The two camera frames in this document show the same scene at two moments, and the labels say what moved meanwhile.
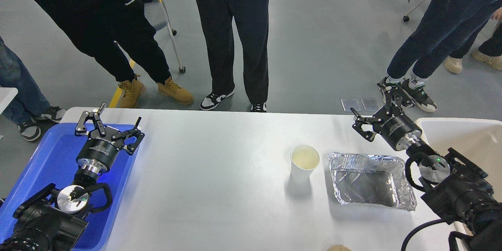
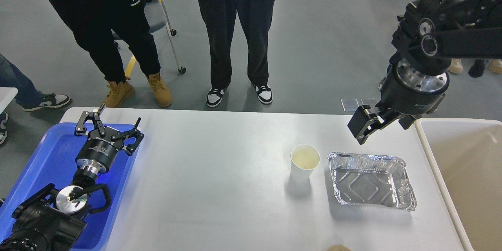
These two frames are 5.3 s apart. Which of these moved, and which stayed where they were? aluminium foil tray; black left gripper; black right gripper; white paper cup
Moved: black right gripper
Stayed: aluminium foil tray; white paper cup; black left gripper
